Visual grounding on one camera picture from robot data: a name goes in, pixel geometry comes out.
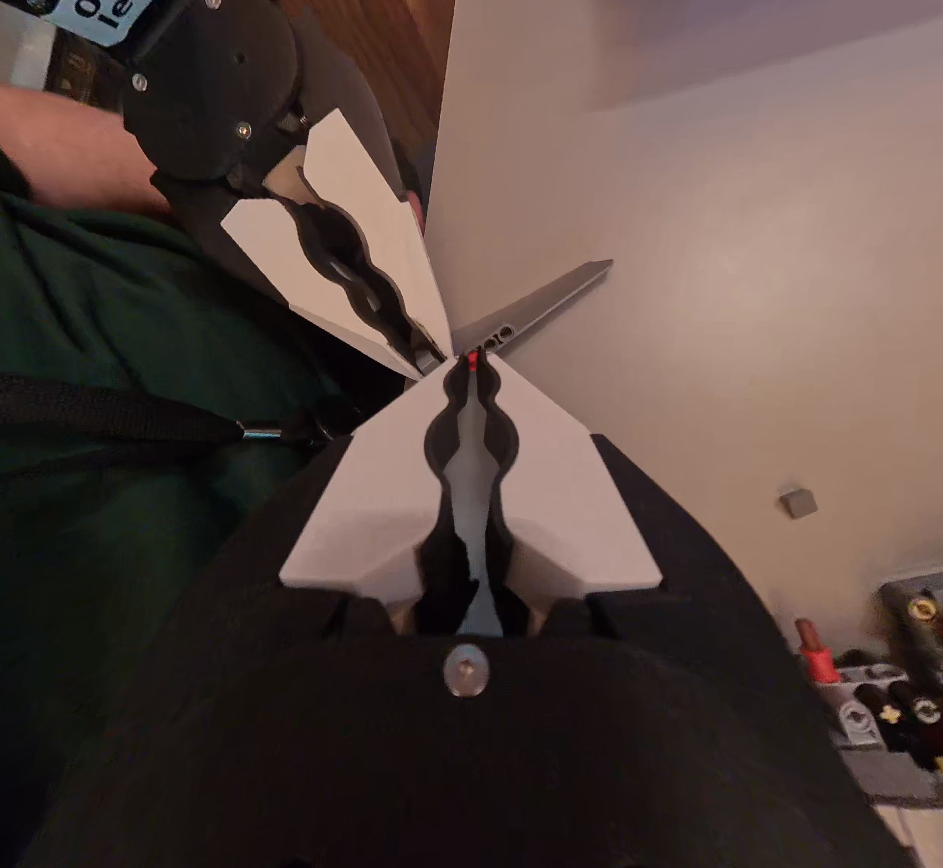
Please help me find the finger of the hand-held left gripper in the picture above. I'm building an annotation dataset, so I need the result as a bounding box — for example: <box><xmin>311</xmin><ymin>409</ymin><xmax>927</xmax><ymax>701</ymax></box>
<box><xmin>301</xmin><ymin>108</ymin><xmax>452</xmax><ymax>358</ymax></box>
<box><xmin>220</xmin><ymin>197</ymin><xmax>422</xmax><ymax>380</ymax></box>

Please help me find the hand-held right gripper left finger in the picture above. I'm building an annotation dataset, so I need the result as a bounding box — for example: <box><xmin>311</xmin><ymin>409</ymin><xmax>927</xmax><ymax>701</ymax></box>
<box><xmin>277</xmin><ymin>356</ymin><xmax>469</xmax><ymax>618</ymax></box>

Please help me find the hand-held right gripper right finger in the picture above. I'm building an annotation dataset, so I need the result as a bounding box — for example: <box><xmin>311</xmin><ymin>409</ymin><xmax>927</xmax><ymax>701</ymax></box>
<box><xmin>475</xmin><ymin>354</ymin><xmax>664</xmax><ymax>618</ymax></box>

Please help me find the grey lego wing piece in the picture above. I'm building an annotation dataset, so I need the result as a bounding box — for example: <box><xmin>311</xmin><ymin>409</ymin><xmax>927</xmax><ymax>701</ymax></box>
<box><xmin>414</xmin><ymin>258</ymin><xmax>614</xmax><ymax>377</ymax></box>

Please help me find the person's left forearm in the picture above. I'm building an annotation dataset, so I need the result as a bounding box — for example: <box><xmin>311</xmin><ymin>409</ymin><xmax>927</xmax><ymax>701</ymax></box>
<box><xmin>0</xmin><ymin>83</ymin><xmax>175</xmax><ymax>215</ymax></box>

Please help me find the grey black lego spaceship model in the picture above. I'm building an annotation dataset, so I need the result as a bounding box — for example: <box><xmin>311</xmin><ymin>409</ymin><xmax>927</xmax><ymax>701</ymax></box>
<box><xmin>792</xmin><ymin>573</ymin><xmax>943</xmax><ymax>810</ymax></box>

